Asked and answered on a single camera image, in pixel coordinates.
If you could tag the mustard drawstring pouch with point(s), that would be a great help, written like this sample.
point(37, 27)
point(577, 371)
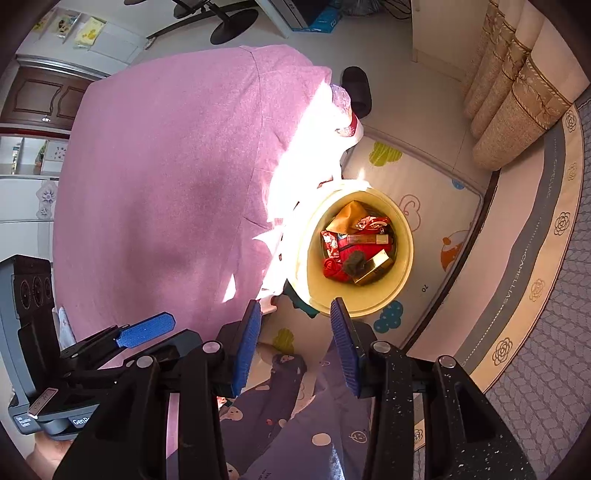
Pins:
point(346, 219)

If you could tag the small red white wrapper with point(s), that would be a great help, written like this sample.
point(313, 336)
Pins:
point(372, 225)

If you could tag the black slipper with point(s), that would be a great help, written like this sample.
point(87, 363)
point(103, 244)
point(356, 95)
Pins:
point(356, 83)

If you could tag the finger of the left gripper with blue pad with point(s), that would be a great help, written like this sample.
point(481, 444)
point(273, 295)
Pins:
point(145, 331)

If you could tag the dark wooden cabinet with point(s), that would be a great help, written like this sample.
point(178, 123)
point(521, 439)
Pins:
point(41, 98)

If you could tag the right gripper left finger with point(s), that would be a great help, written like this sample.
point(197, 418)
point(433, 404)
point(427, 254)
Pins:
point(125, 437)

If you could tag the yellow round trash bin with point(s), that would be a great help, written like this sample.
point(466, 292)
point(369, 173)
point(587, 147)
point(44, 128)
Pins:
point(303, 252)

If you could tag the gold cosmetics box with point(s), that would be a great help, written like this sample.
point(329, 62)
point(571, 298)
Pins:
point(374, 269)

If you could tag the amber perfume bottle gold cap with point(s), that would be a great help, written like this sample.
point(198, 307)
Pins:
point(364, 239)

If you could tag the white wardrobe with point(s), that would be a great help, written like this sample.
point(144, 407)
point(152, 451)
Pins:
point(96, 38)

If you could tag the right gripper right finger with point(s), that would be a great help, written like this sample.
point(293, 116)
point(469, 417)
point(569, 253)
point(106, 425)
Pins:
point(465, 437)

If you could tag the red umbrella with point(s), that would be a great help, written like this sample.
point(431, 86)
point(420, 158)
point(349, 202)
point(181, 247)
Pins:
point(354, 256)

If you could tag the grey quilted window seat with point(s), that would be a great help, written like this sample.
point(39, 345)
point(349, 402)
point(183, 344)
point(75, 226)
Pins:
point(517, 317)

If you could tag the red cloth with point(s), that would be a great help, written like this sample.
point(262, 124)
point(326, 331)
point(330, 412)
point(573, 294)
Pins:
point(333, 269)

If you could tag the red milk candy wrapper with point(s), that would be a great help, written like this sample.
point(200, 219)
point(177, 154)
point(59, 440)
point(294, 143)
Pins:
point(330, 241)

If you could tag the black office chair base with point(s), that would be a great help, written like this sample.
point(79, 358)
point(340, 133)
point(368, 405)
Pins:
point(234, 19)

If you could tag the pink bedspread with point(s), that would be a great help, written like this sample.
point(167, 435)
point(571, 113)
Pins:
point(162, 198)

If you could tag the purple patterned pyjama leg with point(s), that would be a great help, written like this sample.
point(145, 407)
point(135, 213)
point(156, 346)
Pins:
point(266, 437)

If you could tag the person's left hand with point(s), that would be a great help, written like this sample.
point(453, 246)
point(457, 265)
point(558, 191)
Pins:
point(47, 455)

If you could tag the cartoon print floor mat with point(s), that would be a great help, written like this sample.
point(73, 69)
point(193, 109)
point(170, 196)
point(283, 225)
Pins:
point(441, 211)

